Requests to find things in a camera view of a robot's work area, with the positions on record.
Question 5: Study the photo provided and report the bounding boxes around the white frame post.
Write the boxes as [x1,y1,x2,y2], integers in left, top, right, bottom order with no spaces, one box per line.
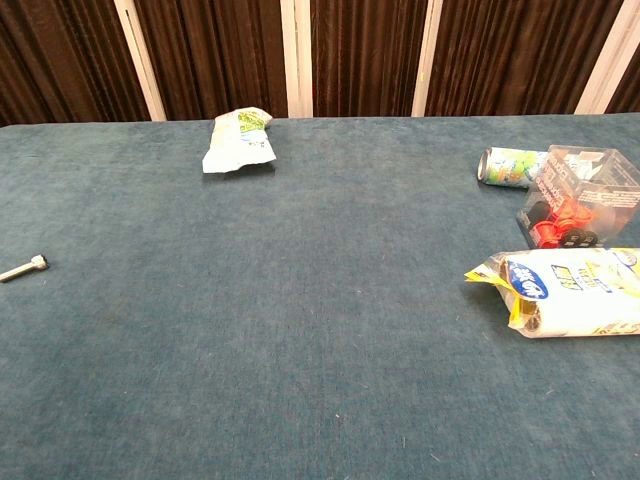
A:
[574,0,640,116]
[113,0,168,123]
[410,0,444,118]
[279,0,314,119]

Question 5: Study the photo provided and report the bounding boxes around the white yellow roll package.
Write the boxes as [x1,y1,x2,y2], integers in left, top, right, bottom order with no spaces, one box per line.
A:
[463,247,640,340]

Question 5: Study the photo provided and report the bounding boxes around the blue table cloth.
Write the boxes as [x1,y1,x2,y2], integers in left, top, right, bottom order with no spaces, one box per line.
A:
[0,112,640,480]

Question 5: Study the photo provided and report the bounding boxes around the crumpled white green snack bag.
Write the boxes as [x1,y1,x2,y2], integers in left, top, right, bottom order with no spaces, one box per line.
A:
[201,106,277,175]

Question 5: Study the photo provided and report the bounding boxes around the dark brown curtain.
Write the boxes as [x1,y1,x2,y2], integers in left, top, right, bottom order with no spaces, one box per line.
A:
[0,0,640,128]

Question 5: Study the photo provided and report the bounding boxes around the clear plastic box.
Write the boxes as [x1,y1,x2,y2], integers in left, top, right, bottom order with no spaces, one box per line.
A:
[515,144,640,250]

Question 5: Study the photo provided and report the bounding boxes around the small metal bolt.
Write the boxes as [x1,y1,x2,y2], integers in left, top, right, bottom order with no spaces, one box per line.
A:
[0,254,51,284]

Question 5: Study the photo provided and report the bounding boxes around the green white drink can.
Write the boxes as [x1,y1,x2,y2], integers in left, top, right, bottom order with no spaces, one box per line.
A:
[477,146,550,190]

